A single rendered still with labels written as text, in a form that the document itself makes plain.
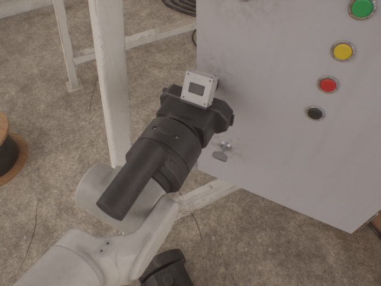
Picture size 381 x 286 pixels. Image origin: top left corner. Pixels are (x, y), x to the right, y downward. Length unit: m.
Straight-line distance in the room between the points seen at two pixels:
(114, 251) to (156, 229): 0.05
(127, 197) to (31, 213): 1.34
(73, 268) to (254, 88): 0.37
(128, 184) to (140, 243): 0.06
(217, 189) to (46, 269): 0.98
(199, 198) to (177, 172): 0.82
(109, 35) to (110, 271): 0.41
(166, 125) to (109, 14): 0.25
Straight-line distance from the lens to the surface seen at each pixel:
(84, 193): 0.38
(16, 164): 1.84
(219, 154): 0.62
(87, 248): 0.31
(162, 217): 0.34
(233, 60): 0.48
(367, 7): 0.39
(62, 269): 0.30
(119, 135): 0.73
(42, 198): 1.66
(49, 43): 2.66
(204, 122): 0.42
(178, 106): 0.44
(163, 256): 1.16
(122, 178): 0.33
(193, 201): 1.19
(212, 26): 0.46
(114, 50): 0.59
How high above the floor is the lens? 1.31
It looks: 53 degrees down
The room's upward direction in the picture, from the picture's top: 2 degrees counter-clockwise
